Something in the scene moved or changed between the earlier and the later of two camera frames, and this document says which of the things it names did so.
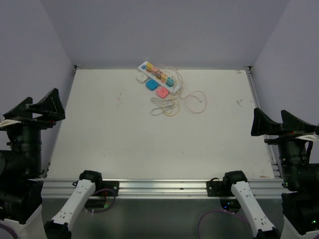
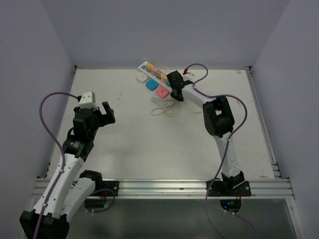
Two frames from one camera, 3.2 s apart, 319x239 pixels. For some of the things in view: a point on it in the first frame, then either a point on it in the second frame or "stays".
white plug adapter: [141, 77] stays
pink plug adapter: [162, 92] stays
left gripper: [50, 106] -> [105, 119]
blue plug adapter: [151, 84] stays
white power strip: [142, 68] stays
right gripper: [262, 123] -> [178, 98]
